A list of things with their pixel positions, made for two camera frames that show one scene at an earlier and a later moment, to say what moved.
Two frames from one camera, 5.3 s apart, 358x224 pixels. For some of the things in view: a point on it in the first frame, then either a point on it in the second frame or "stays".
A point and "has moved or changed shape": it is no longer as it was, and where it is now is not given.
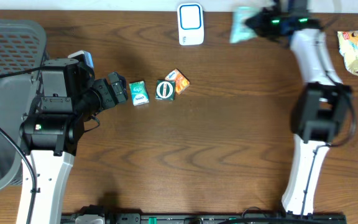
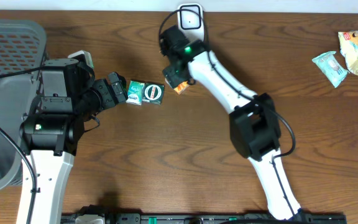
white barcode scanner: [190, 23] stays
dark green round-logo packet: [165, 89] → [153, 93]
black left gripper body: [107, 92] stays
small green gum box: [139, 93] stays
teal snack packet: [240, 32] has moved or changed shape
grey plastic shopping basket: [7, 46] stays
